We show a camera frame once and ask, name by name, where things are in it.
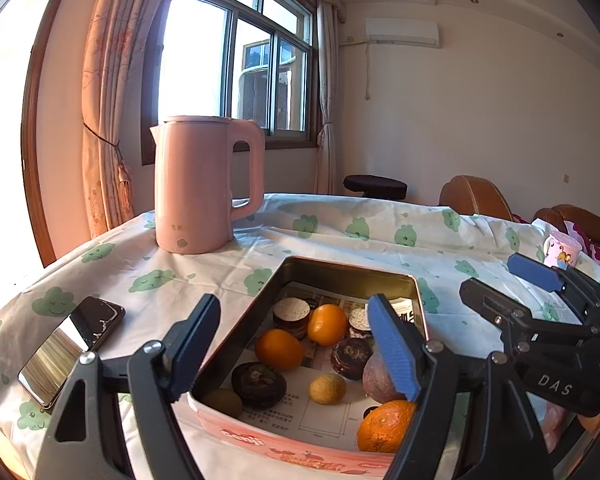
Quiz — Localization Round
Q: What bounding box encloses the person's right hand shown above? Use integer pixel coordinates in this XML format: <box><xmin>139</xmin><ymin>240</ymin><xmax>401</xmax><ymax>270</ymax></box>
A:
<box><xmin>542</xmin><ymin>401</ymin><xmax>600</xmax><ymax>441</ymax></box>

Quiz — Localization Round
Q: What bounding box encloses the long pink curtain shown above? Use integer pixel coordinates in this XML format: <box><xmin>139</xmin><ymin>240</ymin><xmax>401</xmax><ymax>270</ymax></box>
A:
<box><xmin>81</xmin><ymin>0</ymin><xmax>181</xmax><ymax>238</ymax></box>

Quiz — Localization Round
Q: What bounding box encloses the brown leather chair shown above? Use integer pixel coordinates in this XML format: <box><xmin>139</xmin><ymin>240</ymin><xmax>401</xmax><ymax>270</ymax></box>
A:
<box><xmin>439</xmin><ymin>175</ymin><xmax>513</xmax><ymax>222</ymax></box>

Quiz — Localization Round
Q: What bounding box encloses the wooden door frame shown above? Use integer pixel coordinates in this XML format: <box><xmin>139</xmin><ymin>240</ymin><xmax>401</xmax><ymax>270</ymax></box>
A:
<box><xmin>0</xmin><ymin>0</ymin><xmax>76</xmax><ymax>266</ymax></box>

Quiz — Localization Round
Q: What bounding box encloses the pink electric kettle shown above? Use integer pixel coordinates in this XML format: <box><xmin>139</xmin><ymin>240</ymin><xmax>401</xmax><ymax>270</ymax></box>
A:
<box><xmin>150</xmin><ymin>115</ymin><xmax>266</xmax><ymax>254</ymax></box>

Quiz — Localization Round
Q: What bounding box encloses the large tangerine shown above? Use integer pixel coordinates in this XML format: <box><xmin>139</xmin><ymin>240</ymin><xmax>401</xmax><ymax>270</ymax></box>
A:
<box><xmin>357</xmin><ymin>400</ymin><xmax>418</xmax><ymax>453</ymax></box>

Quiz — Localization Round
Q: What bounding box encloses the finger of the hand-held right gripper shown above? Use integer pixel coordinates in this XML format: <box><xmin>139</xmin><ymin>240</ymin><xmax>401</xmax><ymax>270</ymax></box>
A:
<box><xmin>459</xmin><ymin>277</ymin><xmax>600</xmax><ymax>356</ymax></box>
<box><xmin>507</xmin><ymin>253</ymin><xmax>600</xmax><ymax>322</ymax></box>

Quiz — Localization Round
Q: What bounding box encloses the black smartphone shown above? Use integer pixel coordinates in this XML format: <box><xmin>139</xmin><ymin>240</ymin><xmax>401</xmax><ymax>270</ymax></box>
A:
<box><xmin>18</xmin><ymin>296</ymin><xmax>126</xmax><ymax>409</ymax></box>

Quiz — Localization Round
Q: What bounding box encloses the small oval orange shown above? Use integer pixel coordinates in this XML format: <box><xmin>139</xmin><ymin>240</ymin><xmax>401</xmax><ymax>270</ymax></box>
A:
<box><xmin>254</xmin><ymin>328</ymin><xmax>305</xmax><ymax>371</ymax></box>

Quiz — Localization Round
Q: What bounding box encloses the round sesame-topped cake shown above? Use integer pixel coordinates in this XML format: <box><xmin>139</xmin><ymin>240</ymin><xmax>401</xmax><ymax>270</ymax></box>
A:
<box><xmin>347</xmin><ymin>307</ymin><xmax>376</xmax><ymax>341</ymax></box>
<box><xmin>273</xmin><ymin>297</ymin><xmax>312</xmax><ymax>335</ymax></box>

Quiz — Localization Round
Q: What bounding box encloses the pink cartoon cup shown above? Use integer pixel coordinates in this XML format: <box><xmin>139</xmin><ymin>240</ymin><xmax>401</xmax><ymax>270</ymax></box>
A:
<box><xmin>543</xmin><ymin>231</ymin><xmax>583</xmax><ymax>267</ymax></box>

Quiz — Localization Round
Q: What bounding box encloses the sliding glass window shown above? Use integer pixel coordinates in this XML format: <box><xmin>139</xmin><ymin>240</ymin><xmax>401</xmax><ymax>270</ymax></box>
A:
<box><xmin>142</xmin><ymin>0</ymin><xmax>321</xmax><ymax>166</ymax></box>

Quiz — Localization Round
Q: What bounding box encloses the brown passion fruit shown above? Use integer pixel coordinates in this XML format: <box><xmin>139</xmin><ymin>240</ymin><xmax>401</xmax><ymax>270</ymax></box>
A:
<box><xmin>362</xmin><ymin>352</ymin><xmax>406</xmax><ymax>405</ymax></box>

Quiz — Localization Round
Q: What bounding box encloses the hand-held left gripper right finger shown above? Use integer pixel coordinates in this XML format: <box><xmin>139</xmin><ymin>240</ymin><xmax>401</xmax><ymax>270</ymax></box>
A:
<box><xmin>367</xmin><ymin>293</ymin><xmax>553</xmax><ymax>480</ymax></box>

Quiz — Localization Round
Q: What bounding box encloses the small round orange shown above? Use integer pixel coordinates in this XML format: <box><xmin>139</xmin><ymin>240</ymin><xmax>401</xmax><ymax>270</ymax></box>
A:
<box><xmin>306</xmin><ymin>304</ymin><xmax>348</xmax><ymax>346</ymax></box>

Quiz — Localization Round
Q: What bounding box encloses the narrow pink curtain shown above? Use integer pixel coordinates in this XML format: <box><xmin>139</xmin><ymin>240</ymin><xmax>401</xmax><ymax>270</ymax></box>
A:
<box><xmin>314</xmin><ymin>0</ymin><xmax>341</xmax><ymax>196</ymax></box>

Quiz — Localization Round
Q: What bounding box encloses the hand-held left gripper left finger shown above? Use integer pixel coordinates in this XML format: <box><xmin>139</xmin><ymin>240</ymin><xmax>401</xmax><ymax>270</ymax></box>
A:
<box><xmin>34</xmin><ymin>293</ymin><xmax>222</xmax><ymax>480</ymax></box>

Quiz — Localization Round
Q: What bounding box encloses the pink tin box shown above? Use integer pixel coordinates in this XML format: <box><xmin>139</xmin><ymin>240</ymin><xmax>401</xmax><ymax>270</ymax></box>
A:
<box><xmin>172</xmin><ymin>256</ymin><xmax>428</xmax><ymax>480</ymax></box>

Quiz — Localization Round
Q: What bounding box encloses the small brown-green longan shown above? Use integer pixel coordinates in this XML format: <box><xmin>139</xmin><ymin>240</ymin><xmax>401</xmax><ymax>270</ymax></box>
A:
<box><xmin>200</xmin><ymin>388</ymin><xmax>243</xmax><ymax>419</ymax></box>
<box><xmin>309</xmin><ymin>373</ymin><xmax>347</xmax><ymax>405</ymax></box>

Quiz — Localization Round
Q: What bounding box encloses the white air conditioner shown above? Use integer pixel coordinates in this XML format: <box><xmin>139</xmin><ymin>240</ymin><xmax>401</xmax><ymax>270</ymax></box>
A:
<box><xmin>365</xmin><ymin>17</ymin><xmax>440</xmax><ymax>49</ymax></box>

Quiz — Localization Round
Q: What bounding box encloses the black round stool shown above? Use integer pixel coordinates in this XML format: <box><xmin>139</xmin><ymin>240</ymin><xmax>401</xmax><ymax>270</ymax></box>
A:
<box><xmin>343</xmin><ymin>175</ymin><xmax>408</xmax><ymax>202</ymax></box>

